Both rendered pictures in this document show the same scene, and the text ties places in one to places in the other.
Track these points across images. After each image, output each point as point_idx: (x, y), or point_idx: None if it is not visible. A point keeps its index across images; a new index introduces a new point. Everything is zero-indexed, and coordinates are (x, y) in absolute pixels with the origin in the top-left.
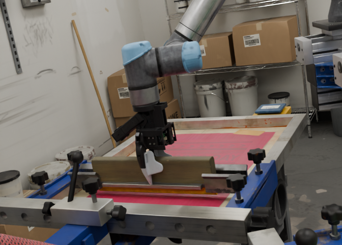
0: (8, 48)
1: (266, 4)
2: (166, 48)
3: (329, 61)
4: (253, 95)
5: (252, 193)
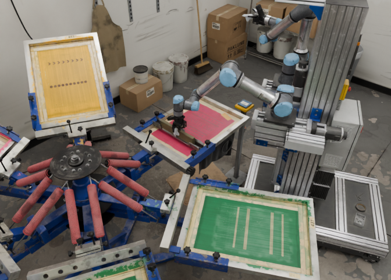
0: None
1: None
2: (187, 102)
3: None
4: (287, 46)
5: (198, 156)
